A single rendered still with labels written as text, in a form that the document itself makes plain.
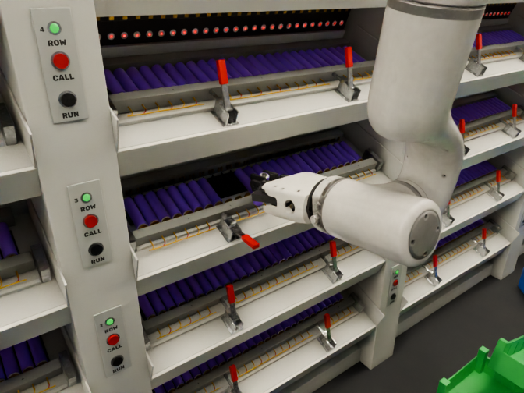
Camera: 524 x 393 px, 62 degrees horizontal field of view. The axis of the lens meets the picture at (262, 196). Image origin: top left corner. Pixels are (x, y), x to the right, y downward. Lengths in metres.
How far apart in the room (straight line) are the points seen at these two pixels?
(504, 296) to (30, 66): 1.57
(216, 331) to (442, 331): 0.84
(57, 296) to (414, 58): 0.54
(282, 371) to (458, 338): 0.64
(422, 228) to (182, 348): 0.49
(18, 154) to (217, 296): 0.46
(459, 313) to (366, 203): 1.09
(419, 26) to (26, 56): 0.40
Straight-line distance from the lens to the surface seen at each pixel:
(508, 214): 1.73
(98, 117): 0.58
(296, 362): 1.10
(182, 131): 0.65
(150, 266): 0.71
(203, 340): 0.86
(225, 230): 0.75
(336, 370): 1.29
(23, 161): 0.59
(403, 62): 0.46
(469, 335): 1.54
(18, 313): 0.68
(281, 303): 0.93
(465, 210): 1.41
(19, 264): 0.70
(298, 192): 0.63
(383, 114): 0.48
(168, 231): 0.73
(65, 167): 0.59
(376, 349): 1.30
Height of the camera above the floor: 0.95
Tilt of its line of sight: 25 degrees down
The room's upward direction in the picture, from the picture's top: straight up
